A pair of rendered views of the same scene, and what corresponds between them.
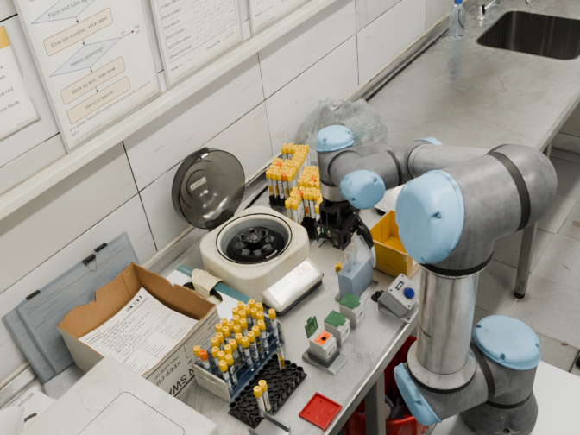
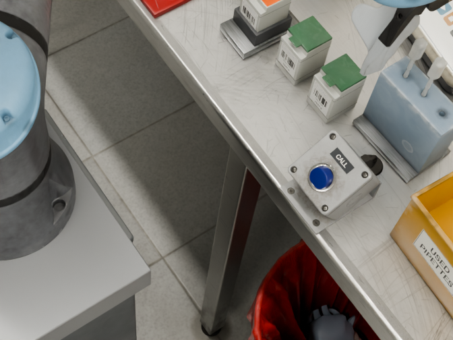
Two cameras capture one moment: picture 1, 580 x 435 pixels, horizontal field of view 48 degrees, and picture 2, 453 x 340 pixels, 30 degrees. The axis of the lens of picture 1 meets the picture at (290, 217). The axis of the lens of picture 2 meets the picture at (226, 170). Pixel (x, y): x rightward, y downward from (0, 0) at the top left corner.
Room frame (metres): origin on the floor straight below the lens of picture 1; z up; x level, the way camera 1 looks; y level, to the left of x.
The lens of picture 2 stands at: (1.00, -0.71, 1.74)
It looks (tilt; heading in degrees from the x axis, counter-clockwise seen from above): 62 degrees down; 95
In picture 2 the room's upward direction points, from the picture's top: 10 degrees clockwise
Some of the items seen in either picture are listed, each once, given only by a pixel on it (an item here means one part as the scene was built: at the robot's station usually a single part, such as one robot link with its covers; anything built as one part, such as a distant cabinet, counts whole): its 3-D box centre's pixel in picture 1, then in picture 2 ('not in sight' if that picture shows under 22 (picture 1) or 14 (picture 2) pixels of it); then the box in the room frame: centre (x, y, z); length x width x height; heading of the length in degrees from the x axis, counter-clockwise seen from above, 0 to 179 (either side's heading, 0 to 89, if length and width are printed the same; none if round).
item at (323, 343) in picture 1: (323, 346); (264, 8); (0.96, -0.03, 0.92); 0.05 x 0.04 x 0.06; 48
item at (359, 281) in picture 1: (356, 278); (411, 117); (1.16, -0.14, 0.92); 0.10 x 0.07 x 0.10; 141
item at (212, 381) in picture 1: (240, 352); not in sight; (0.98, 0.16, 0.91); 0.20 x 0.10 x 0.07; 139
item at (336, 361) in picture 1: (324, 354); (261, 21); (0.96, -0.03, 0.89); 0.09 x 0.05 x 0.04; 48
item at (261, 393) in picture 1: (265, 378); not in sight; (0.89, 0.10, 0.93); 0.17 x 0.09 x 0.11; 139
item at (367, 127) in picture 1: (356, 118); not in sight; (1.88, -0.26, 0.94); 0.20 x 0.17 x 0.14; 110
